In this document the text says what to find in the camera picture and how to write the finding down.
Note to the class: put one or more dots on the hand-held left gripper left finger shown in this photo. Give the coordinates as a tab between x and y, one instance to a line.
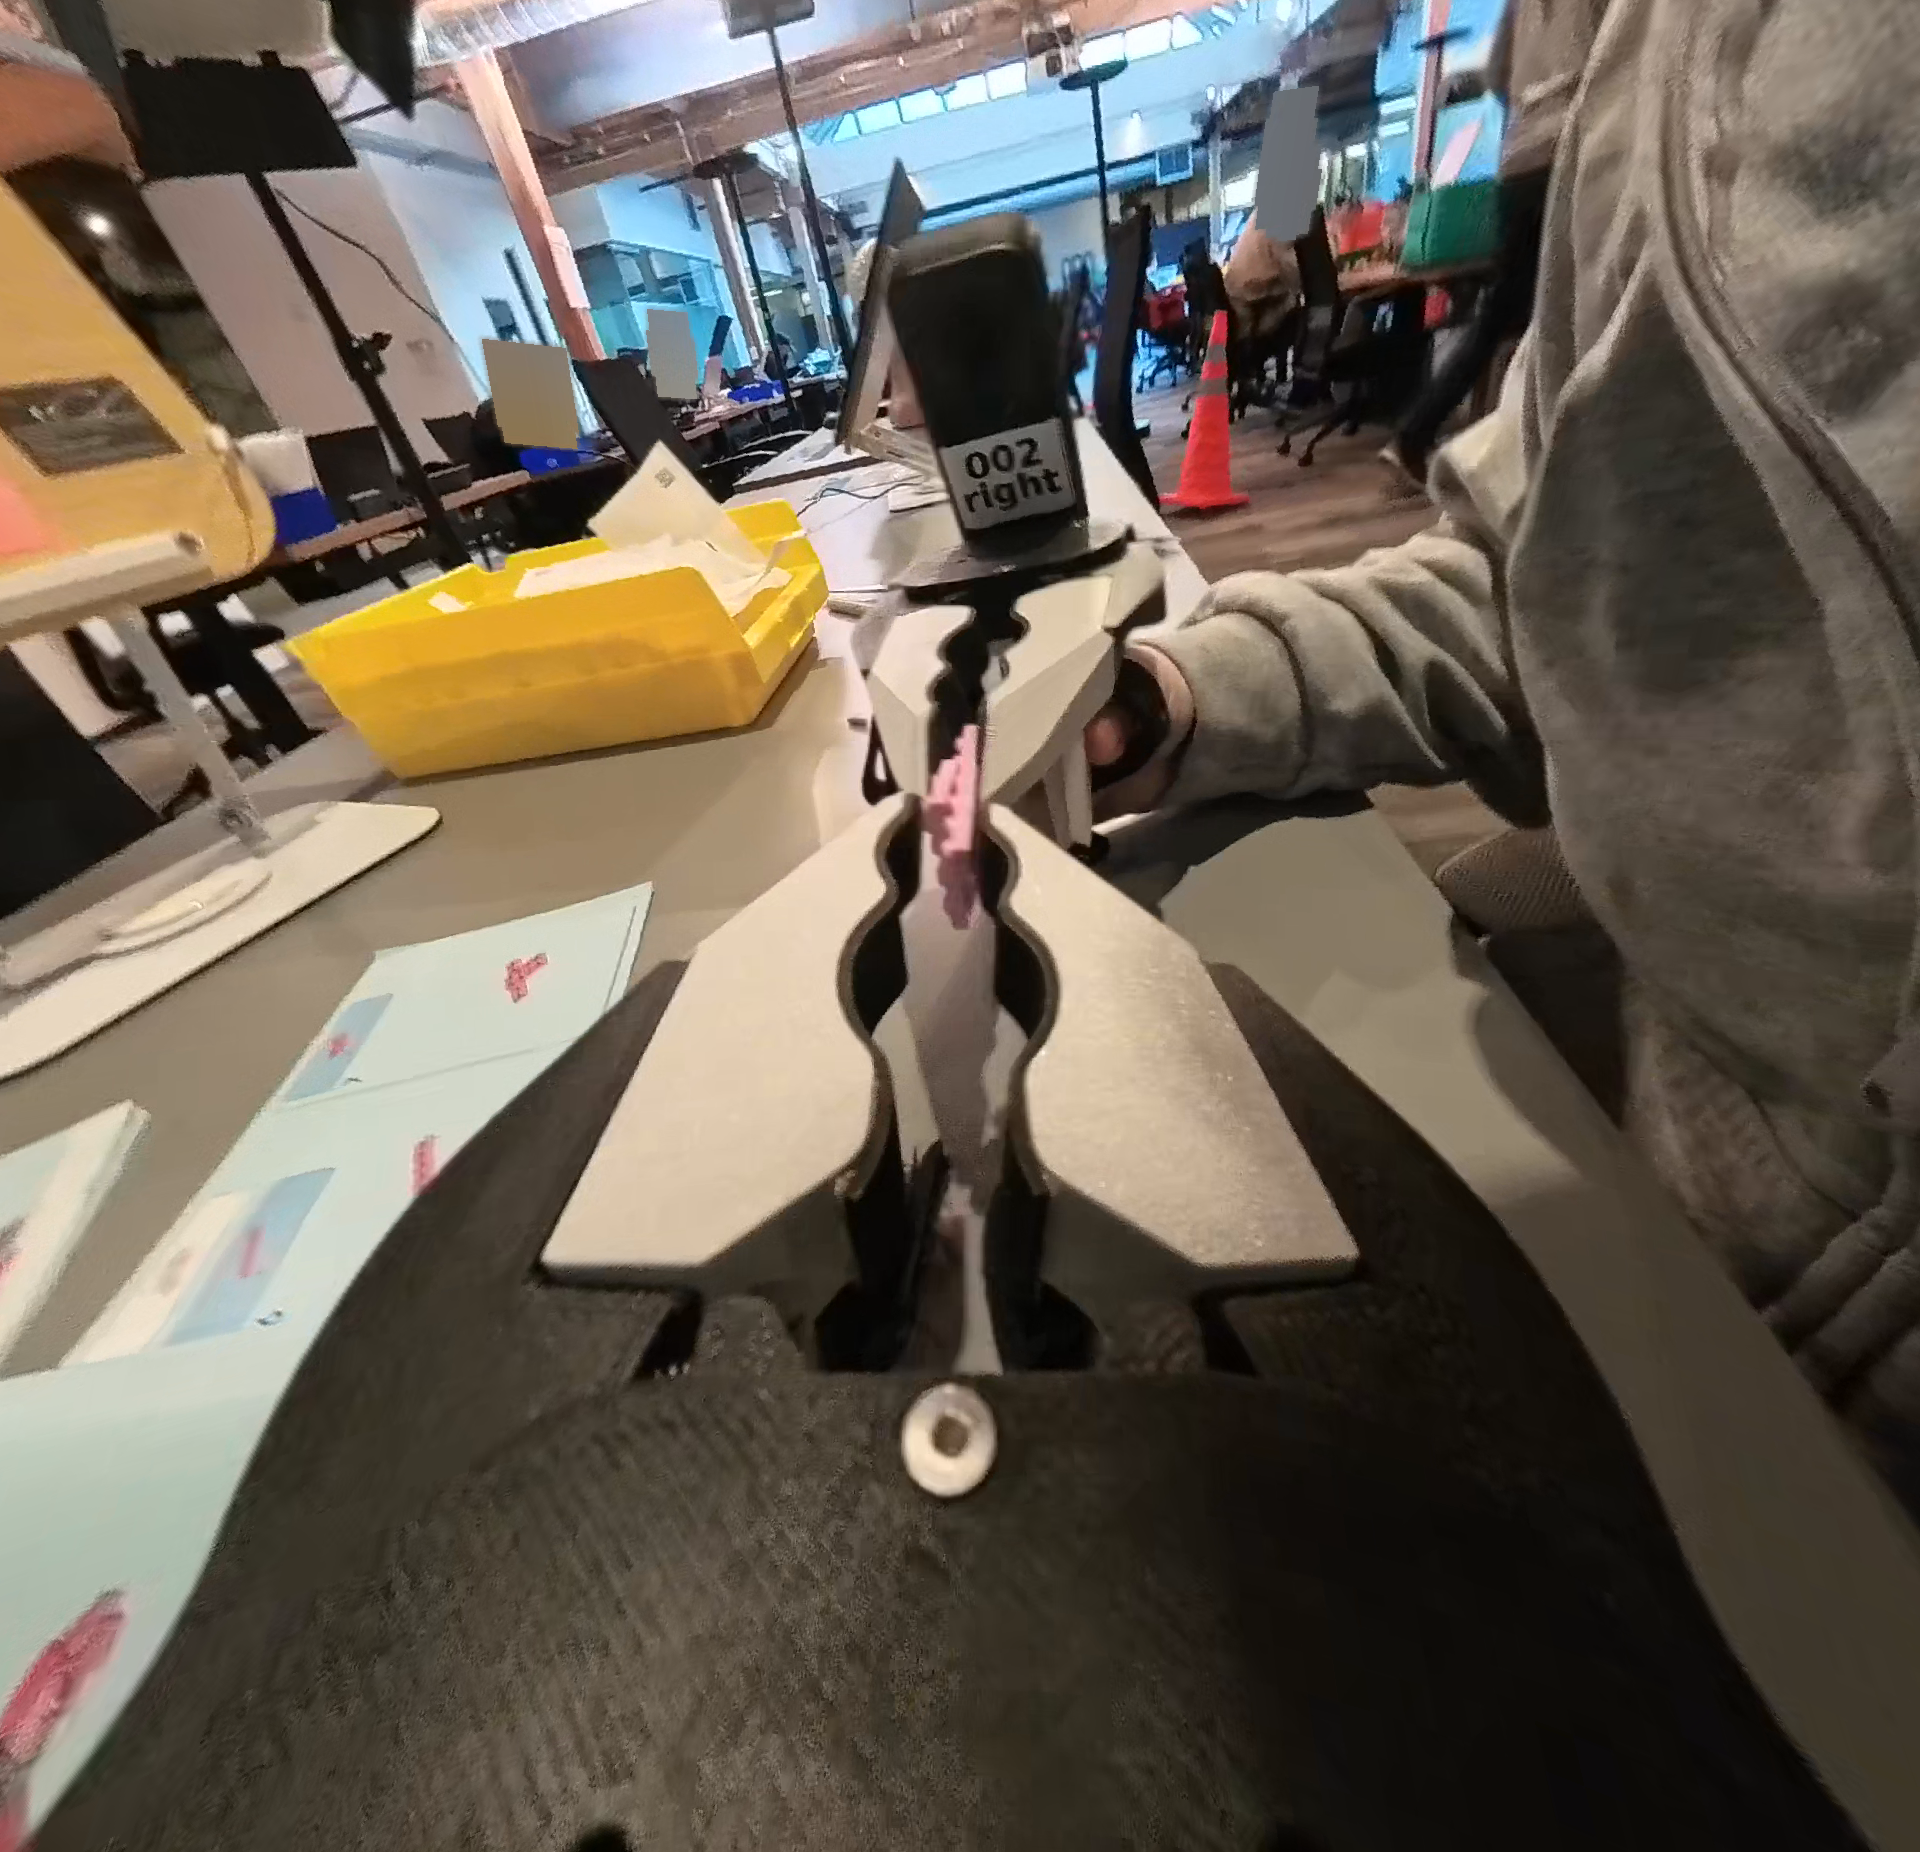
707	1132

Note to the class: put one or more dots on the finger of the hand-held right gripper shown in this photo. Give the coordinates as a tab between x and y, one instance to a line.
1050	667
909	698

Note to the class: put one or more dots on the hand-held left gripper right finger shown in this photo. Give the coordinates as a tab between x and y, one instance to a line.
1184	1132

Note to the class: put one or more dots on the long pink brick plate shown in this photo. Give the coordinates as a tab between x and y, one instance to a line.
955	795

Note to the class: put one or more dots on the pink wedge brick plate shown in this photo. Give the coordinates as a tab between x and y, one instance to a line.
960	892

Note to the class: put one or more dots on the light blue instruction booklet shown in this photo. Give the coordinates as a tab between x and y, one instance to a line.
450	1013

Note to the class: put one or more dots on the yellow plastic bin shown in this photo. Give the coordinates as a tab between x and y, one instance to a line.
525	681

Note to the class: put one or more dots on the person's right forearm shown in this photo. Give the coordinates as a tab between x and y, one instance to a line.
1349	667

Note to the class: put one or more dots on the grey desk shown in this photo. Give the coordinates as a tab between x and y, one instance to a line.
676	831

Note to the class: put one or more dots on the person's right hand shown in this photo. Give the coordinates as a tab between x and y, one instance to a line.
1181	694

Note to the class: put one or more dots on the grey monitor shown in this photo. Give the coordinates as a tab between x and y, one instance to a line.
879	323

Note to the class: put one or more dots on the orange traffic cone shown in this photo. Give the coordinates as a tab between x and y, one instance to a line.
1209	441

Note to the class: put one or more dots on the white paper bags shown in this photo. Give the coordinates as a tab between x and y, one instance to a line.
659	531

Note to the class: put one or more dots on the closed instruction booklet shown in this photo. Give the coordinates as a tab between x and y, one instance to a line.
61	1206

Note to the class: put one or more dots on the person's grey clothing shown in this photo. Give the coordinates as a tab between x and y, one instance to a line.
1725	607

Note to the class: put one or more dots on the white bar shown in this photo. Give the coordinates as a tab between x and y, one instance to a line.
90	585

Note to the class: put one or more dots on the dark label plate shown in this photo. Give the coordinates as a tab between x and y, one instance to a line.
90	427

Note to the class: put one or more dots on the pink sticky note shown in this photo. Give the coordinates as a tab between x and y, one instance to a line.
11	520

